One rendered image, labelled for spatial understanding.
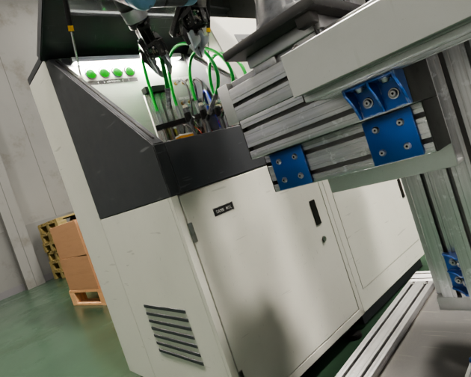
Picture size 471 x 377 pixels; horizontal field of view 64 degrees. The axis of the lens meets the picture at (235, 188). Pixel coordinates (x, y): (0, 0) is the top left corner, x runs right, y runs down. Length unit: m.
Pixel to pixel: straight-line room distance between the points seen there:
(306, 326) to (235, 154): 0.66
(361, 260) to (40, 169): 7.14
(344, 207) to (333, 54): 1.15
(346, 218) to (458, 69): 0.96
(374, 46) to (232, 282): 0.84
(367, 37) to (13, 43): 8.66
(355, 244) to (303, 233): 0.33
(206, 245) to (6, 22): 8.37
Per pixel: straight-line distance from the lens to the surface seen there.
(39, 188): 8.09
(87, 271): 3.94
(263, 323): 1.29
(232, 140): 1.28
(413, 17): 0.55
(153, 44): 1.28
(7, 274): 7.78
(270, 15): 0.79
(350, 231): 1.68
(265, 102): 0.80
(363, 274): 1.73
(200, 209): 1.14
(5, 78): 8.64
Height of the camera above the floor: 0.80
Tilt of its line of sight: 2 degrees down
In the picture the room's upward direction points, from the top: 18 degrees counter-clockwise
